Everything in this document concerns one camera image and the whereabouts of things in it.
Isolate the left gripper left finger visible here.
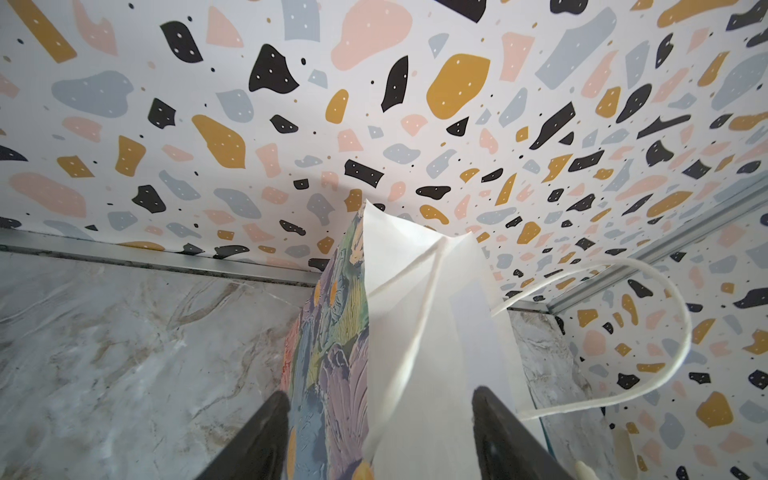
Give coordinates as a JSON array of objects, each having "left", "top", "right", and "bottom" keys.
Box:
[{"left": 196, "top": 390, "right": 290, "bottom": 480}]

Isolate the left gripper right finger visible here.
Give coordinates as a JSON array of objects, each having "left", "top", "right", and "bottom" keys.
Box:
[{"left": 471, "top": 386, "right": 572, "bottom": 480}]

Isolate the floral paper bag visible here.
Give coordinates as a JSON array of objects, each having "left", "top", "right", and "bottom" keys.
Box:
[{"left": 281, "top": 203, "right": 693, "bottom": 479}]

